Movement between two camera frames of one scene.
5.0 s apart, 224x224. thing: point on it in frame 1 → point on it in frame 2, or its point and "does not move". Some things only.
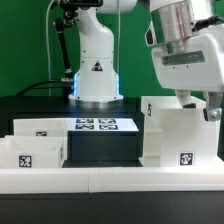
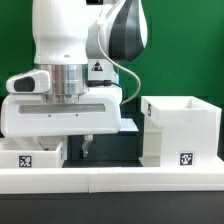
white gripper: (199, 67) → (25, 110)
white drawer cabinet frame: (177, 136) does not move
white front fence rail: (109, 180) does not move
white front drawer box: (33, 151) does not move
